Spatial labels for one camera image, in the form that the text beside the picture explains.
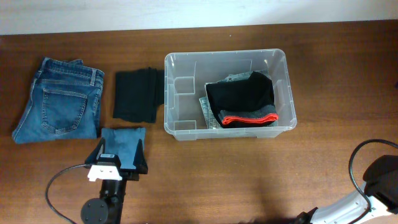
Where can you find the small teal blue cloth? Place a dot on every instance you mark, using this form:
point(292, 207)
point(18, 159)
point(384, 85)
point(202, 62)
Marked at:
point(123, 143)

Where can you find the clear plastic storage bin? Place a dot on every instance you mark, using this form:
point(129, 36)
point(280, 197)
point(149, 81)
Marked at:
point(187, 73)

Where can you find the black cloth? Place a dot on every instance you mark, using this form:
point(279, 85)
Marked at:
point(138, 95)

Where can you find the black shorts red waistband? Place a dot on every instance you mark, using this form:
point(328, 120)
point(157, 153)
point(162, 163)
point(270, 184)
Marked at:
point(244, 100)

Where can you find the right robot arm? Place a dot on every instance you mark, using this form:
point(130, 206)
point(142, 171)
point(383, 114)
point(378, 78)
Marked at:
point(380, 189)

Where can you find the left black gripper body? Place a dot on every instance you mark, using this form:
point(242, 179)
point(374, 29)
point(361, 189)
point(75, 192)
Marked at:
point(129, 175)

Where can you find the dark blue folded jeans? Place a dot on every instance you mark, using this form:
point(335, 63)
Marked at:
point(64, 103)

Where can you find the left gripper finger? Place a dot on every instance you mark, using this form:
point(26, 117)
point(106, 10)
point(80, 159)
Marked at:
point(139, 159)
point(95, 154)

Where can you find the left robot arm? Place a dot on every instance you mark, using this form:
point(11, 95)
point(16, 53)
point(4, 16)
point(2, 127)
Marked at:
point(108, 207)

